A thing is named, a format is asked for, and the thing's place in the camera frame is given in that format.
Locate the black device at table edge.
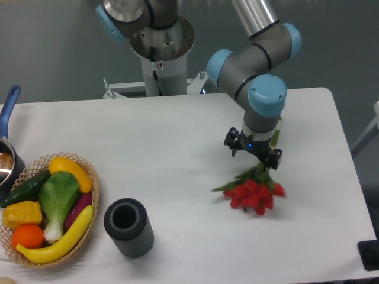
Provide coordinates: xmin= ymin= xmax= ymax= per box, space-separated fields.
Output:
xmin=357 ymin=240 xmax=379 ymax=271

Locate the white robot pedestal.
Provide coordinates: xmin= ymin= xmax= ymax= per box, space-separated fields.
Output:
xmin=103 ymin=15 xmax=208 ymax=99

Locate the orange fruit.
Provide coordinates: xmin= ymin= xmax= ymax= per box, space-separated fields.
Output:
xmin=11 ymin=224 xmax=44 ymax=249

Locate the blue handled saucepan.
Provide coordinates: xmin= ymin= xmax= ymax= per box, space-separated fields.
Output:
xmin=1 ymin=85 xmax=25 ymax=202

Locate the yellow bell pepper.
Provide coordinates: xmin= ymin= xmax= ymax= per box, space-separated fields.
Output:
xmin=2 ymin=201 xmax=43 ymax=229

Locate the white frame at right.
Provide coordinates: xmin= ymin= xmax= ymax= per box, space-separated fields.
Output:
xmin=351 ymin=101 xmax=378 ymax=159

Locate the red tulip bouquet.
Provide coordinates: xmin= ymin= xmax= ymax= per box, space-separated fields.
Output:
xmin=212 ymin=162 xmax=287 ymax=216

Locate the dark grey ribbed vase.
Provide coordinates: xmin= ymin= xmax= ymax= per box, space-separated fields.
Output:
xmin=103 ymin=198 xmax=155 ymax=258

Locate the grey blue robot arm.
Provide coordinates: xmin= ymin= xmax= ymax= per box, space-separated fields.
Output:
xmin=95 ymin=1 xmax=302 ymax=169

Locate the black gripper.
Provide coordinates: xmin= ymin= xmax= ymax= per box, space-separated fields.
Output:
xmin=224 ymin=125 xmax=283 ymax=170

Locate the beige round object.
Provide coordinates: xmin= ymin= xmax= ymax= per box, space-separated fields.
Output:
xmin=0 ymin=277 xmax=16 ymax=284

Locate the green cucumber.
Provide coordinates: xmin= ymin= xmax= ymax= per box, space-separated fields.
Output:
xmin=1 ymin=170 xmax=50 ymax=208

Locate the woven wicker basket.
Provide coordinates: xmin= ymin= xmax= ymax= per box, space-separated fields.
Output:
xmin=1 ymin=152 xmax=100 ymax=269

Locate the yellow banana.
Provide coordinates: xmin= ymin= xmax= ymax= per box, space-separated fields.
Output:
xmin=16 ymin=205 xmax=94 ymax=264

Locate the purple eggplant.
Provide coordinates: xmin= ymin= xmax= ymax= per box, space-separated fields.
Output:
xmin=63 ymin=193 xmax=92 ymax=231

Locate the yellow squash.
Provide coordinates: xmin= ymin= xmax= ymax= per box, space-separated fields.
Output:
xmin=49 ymin=156 xmax=93 ymax=193

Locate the green bok choy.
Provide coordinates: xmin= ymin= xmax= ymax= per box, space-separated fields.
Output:
xmin=38 ymin=171 xmax=79 ymax=243

